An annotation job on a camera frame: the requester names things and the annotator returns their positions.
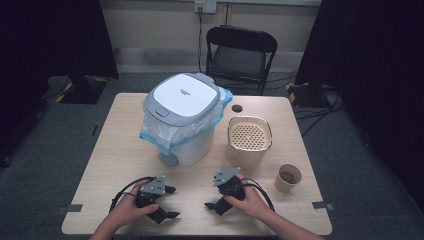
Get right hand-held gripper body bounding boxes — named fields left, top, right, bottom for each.
left=213, top=167, right=248, bottom=203

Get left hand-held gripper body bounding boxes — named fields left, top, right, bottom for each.
left=134, top=175, right=168, bottom=209

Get brown paper cup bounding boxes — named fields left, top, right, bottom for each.
left=274, top=163, right=303, bottom=194

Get beige container with perforated strainer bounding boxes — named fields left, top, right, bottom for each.
left=225, top=115, right=274, bottom=169

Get dark wet tea residue lump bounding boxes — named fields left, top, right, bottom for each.
left=280, top=171, right=297, bottom=184

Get white bin with grey lid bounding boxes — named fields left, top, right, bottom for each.
left=142, top=72, right=222, bottom=167

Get person's right hand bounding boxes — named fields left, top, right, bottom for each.
left=222, top=173, right=273, bottom=222

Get person's left hand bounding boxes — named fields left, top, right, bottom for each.
left=105, top=179, right=161, bottom=232

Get clear blue-edged plastic bin liner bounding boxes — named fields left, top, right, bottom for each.
left=139, top=84, right=234, bottom=156

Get grey tape strip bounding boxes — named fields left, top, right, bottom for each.
left=56, top=203, right=84, bottom=215
left=311, top=200, right=335, bottom=212

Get black folding chair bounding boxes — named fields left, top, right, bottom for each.
left=205, top=24, right=279, bottom=97

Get dark curtain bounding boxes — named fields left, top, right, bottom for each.
left=294, top=0, right=424, bottom=214
left=0, top=0, right=120, bottom=168

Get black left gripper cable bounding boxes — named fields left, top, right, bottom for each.
left=109, top=176, right=158, bottom=214

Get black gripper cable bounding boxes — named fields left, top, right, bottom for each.
left=241, top=178, right=276, bottom=213
left=109, top=176, right=158, bottom=214

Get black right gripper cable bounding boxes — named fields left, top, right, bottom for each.
left=241, top=178, right=276, bottom=213

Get black floor cables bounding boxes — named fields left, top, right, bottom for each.
left=266, top=69, right=345, bottom=138

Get black wall power cable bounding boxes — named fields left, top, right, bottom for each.
left=197, top=7, right=205, bottom=74

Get white wall socket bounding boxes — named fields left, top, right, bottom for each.
left=194, top=0, right=218, bottom=14

